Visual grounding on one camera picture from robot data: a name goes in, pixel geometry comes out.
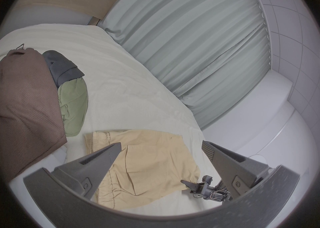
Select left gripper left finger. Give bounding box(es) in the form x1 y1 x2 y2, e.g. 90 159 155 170
52 142 122 200

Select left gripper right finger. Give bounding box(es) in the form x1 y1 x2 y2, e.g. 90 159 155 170
201 140 274 197

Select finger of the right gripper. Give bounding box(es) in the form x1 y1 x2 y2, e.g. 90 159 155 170
180 180 195 192

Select tan shorts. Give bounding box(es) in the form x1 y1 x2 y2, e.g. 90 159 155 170
84 129 202 209

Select bed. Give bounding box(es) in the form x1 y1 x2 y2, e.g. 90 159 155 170
0 0 227 216

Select green garment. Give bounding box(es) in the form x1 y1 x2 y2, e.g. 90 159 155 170
57 77 89 137

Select pale green curtain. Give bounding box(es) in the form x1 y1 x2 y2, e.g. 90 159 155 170
160 23 273 130
97 0 266 100

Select brown garment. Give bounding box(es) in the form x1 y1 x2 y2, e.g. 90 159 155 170
0 45 68 182

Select black garment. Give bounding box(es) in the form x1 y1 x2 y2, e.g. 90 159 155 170
42 50 85 88

